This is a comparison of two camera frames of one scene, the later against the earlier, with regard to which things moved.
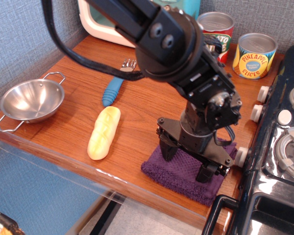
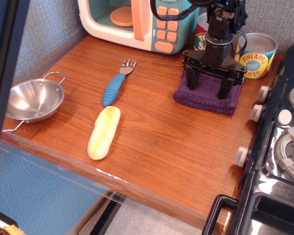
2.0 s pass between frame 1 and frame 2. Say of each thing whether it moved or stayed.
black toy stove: stayed
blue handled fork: stayed
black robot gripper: moved
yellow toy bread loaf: stayed
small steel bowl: stayed
